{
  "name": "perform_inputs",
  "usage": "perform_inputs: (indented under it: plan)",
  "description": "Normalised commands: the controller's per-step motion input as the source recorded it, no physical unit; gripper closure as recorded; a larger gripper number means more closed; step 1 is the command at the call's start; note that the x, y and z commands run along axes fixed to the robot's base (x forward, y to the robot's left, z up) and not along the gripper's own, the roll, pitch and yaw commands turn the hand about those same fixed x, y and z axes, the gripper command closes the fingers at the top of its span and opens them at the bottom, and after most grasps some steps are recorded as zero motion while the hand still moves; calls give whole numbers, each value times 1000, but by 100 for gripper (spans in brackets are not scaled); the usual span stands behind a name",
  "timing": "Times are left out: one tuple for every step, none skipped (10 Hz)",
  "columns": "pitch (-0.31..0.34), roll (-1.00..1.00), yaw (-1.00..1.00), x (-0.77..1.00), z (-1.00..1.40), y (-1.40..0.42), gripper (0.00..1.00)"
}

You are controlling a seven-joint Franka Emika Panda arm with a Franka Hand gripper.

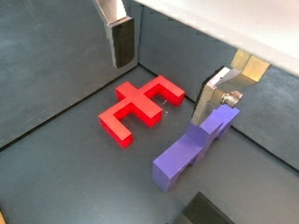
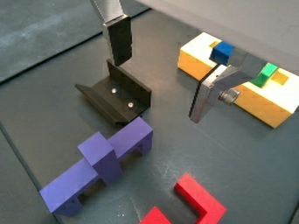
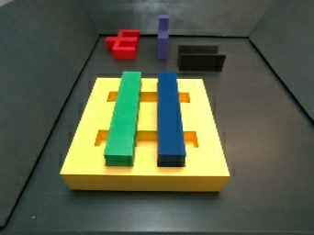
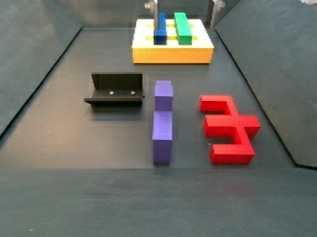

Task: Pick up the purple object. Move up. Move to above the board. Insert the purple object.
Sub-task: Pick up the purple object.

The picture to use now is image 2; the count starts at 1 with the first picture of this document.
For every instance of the red comb-shaped block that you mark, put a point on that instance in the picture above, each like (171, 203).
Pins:
(204, 203)

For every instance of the purple comb-shaped block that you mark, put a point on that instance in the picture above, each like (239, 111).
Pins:
(100, 164)

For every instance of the green bar block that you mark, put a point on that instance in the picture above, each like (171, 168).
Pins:
(264, 74)

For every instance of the yellow slotted board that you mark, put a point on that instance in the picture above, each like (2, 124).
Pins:
(271, 103)

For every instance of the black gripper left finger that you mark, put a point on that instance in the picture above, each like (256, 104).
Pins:
(116, 28)

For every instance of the black angled bracket stand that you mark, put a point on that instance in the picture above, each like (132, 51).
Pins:
(120, 97)

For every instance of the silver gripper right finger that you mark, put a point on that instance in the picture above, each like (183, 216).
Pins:
(216, 87)

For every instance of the blue bar block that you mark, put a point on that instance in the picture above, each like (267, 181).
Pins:
(220, 53)

